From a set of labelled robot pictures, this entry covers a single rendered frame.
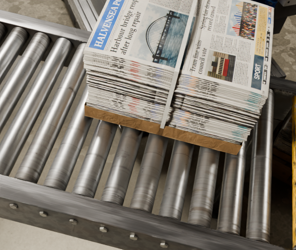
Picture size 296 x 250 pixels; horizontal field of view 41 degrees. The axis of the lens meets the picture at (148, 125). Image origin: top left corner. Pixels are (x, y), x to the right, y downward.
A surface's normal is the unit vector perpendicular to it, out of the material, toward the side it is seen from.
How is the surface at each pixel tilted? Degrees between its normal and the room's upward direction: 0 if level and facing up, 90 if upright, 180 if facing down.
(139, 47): 2
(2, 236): 0
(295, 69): 0
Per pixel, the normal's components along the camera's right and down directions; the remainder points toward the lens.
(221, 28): 0.07, -0.59
